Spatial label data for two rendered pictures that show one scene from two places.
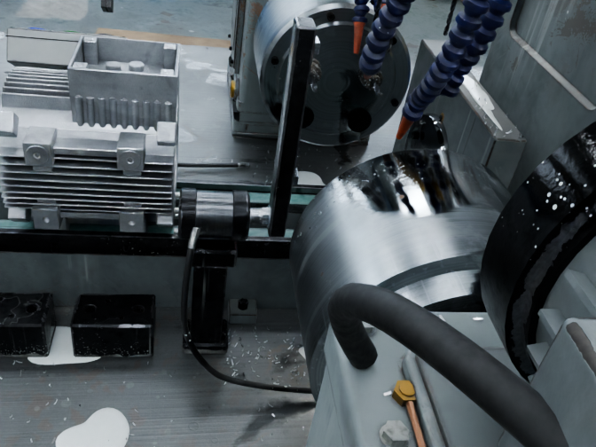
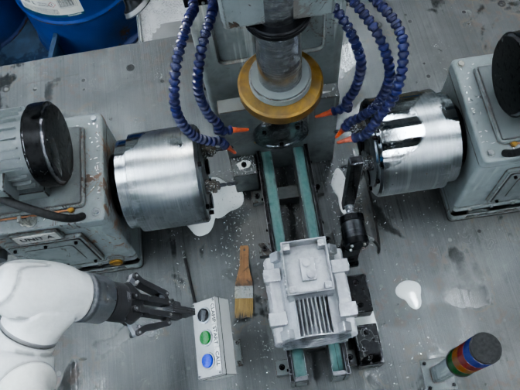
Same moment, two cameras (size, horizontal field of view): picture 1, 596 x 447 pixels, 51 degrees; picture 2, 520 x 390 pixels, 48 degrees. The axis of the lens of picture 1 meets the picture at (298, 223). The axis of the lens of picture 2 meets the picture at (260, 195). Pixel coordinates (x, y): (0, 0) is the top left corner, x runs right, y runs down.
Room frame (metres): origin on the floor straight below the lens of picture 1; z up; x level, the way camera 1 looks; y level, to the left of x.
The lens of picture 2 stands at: (0.69, 0.60, 2.37)
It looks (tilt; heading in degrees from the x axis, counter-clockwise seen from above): 66 degrees down; 283
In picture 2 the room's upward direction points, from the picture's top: 9 degrees counter-clockwise
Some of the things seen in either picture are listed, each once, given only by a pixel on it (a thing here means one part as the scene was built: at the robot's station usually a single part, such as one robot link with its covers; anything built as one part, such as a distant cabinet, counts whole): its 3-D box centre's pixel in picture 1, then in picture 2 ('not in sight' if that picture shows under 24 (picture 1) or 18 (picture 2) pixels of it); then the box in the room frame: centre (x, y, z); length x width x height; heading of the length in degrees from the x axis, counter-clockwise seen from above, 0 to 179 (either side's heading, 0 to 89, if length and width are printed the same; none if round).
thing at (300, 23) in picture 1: (287, 137); (351, 185); (0.60, 0.03, 1.12); 0.04 x 0.03 x 0.26; 103
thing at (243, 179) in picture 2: not in sight; (245, 172); (0.89, -0.11, 0.86); 0.07 x 0.06 x 0.12; 13
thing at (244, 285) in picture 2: not in sight; (244, 281); (0.86, 0.19, 0.80); 0.21 x 0.05 x 0.01; 95
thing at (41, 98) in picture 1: (98, 148); (309, 298); (0.69, 0.27, 1.01); 0.20 x 0.19 x 0.19; 102
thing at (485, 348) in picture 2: not in sight; (458, 363); (0.35, 0.39, 1.01); 0.08 x 0.08 x 0.42; 13
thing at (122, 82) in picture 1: (128, 82); (306, 270); (0.69, 0.23, 1.11); 0.12 x 0.11 x 0.07; 102
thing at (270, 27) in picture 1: (323, 47); (147, 181); (1.11, 0.01, 1.04); 0.37 x 0.25 x 0.25; 13
